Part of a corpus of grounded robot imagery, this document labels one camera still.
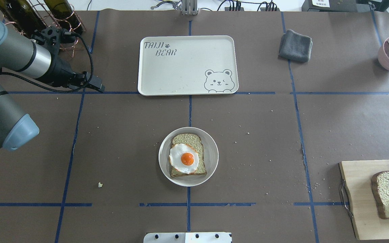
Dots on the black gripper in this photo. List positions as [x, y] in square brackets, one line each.
[60, 73]

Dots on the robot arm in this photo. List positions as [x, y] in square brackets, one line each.
[36, 60]

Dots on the cream bear tray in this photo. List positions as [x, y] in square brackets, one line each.
[187, 65]

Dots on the wooden cutting board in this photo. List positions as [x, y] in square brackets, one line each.
[357, 176]

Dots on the dark green wine bottle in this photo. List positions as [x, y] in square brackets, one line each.
[23, 15]

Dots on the bread slice on plate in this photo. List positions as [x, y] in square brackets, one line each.
[194, 141]

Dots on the fried egg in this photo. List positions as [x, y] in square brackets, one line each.
[184, 158]

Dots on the white round plate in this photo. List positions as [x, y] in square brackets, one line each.
[210, 157]

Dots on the grey folded cloth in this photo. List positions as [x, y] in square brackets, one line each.
[295, 46]

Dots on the copper wire bottle rack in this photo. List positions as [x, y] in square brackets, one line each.
[44, 13]

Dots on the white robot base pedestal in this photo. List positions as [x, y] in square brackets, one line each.
[189, 237]

